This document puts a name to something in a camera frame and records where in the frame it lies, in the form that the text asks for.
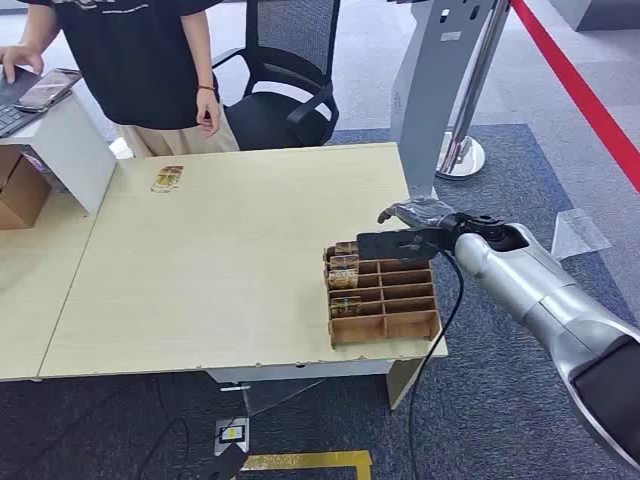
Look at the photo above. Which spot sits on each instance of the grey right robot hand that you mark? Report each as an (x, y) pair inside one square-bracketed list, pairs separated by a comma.
[(400, 245)]

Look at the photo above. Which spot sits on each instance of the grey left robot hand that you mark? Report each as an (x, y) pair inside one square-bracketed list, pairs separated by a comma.
[(227, 465)]

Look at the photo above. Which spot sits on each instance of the person's right forearm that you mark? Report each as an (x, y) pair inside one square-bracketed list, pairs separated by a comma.
[(40, 26)]

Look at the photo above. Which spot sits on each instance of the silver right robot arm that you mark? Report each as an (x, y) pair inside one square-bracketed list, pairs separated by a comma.
[(550, 291)]

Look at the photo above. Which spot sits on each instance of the person's left forearm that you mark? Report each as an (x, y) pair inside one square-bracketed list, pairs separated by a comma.
[(200, 50)]

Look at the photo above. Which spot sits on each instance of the clear plastic hand cover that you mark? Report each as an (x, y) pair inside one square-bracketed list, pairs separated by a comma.
[(417, 210)]

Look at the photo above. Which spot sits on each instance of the brown wooden card organizer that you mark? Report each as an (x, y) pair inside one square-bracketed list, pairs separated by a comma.
[(400, 311)]

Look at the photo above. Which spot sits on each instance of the gold patterned card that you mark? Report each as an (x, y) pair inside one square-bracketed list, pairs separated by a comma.
[(345, 306), (167, 179), (346, 248), (344, 273)]

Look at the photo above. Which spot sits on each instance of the person's left hand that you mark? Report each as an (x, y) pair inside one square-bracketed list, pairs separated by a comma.
[(207, 112)]

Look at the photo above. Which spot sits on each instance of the person's hand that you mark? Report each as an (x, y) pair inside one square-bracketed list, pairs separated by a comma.
[(20, 56), (207, 112)]

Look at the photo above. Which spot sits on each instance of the person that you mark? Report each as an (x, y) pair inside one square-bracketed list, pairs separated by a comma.
[(130, 60)]

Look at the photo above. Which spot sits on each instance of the person's right hand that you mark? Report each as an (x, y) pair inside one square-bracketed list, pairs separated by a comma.
[(20, 56)]

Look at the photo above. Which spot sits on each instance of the clear plastic sheet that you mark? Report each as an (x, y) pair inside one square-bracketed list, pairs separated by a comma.
[(580, 235), (280, 397)]

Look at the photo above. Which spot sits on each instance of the yellow floor tape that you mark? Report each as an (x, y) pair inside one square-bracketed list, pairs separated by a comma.
[(310, 460)]

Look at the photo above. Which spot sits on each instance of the grey kiosk stand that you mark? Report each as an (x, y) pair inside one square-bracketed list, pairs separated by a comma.
[(425, 93)]

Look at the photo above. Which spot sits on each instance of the black mesh office chair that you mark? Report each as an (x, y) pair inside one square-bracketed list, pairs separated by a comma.
[(285, 99)]

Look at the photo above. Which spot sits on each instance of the red barrier belt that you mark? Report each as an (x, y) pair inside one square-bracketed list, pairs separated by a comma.
[(580, 93)]

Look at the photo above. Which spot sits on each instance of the grey platform base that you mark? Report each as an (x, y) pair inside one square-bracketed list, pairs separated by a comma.
[(600, 13)]

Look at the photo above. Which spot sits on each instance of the brown cardboard box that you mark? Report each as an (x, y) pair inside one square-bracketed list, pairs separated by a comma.
[(23, 195)]

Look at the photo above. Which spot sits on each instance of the black smartphone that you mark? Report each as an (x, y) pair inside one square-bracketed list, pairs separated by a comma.
[(47, 89)]

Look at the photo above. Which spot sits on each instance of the dark laptop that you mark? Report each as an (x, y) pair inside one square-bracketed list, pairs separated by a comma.
[(10, 106)]

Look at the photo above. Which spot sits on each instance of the chrome stanchion post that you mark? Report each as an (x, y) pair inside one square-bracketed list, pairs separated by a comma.
[(463, 156)]

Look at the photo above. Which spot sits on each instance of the white desk frame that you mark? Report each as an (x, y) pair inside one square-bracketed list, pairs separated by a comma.
[(402, 384)]

